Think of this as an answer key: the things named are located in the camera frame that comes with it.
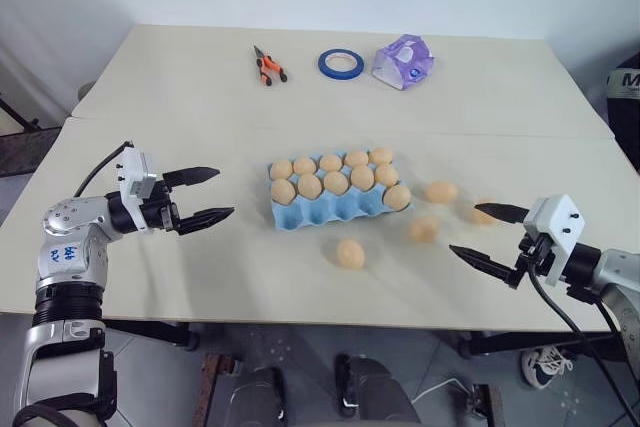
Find black bag with white lettering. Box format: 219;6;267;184
603;51;640;173

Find rusty metal frame bar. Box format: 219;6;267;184
201;353;237;427
468;383;505;427

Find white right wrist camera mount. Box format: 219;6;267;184
521;193;587;289

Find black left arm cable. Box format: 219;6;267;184
73;140;136;199

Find dark floor mat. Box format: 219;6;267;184
0;126;65;179

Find purple tissue pack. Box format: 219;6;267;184
371;34;435;92

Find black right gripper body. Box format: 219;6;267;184
516;230;555;276

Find white and navy sneaker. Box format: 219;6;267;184
520;345;577;390

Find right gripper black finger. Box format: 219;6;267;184
473;202;531;225
448;243;525;290

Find orange and black pliers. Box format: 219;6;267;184
252;44;290;88

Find white floor cable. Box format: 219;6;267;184
409;376;477;404

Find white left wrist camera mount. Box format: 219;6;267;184
116;146;164;234

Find blue tape roll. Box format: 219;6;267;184
316;48;365;82

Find dark rounded shape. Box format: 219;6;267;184
227;365;290;427
333;353;422;427

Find black table leg bar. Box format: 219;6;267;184
455;330;640;363
102;319;202;352

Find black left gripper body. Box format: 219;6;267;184
140;178;182;236

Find black stand legs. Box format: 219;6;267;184
0;93;42;132

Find blue egg tray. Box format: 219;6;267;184
264;148;414;234

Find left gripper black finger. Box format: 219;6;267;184
176;206;236;237
162;165;222;189

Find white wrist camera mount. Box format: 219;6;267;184
521;193;587;289
116;146;164;234

